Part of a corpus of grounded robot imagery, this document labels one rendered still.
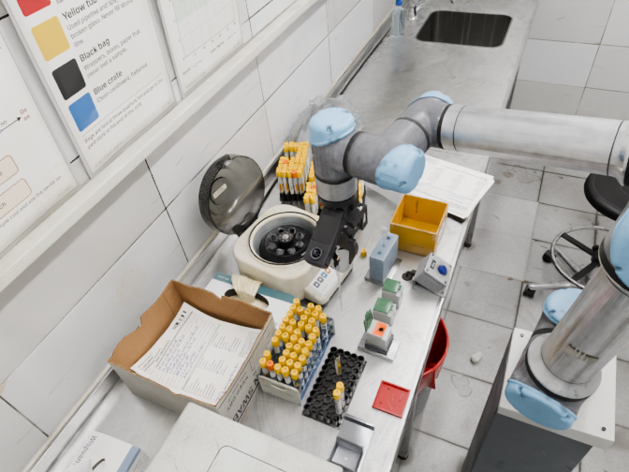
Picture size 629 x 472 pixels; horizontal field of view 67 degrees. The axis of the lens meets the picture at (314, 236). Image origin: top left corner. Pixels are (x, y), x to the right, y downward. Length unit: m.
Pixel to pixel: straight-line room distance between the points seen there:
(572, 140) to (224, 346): 0.83
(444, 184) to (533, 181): 1.58
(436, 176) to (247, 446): 1.10
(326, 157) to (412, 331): 0.58
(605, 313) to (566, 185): 2.45
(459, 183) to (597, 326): 0.94
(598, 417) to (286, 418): 0.64
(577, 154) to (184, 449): 0.71
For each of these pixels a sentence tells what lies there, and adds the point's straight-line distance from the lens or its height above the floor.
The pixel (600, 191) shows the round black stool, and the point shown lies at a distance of 2.09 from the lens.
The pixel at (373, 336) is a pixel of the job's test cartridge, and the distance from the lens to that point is 1.13.
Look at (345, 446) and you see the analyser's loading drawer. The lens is 1.04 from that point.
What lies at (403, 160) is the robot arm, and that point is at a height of 1.46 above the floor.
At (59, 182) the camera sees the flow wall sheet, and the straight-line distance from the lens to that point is 1.00.
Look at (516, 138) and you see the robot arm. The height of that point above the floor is 1.48.
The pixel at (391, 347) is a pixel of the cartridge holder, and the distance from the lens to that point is 1.18.
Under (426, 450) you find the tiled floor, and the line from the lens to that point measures 2.03.
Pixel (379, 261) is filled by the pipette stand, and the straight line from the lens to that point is 1.24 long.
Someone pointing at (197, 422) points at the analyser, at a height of 1.17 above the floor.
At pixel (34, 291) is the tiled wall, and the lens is 1.04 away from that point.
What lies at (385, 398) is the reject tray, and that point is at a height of 0.88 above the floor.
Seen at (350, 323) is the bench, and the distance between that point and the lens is 1.23.
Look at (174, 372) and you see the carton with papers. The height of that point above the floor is 0.94.
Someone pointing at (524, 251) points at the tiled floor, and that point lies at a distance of 2.69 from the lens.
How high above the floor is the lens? 1.90
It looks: 45 degrees down
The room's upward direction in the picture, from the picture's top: 7 degrees counter-clockwise
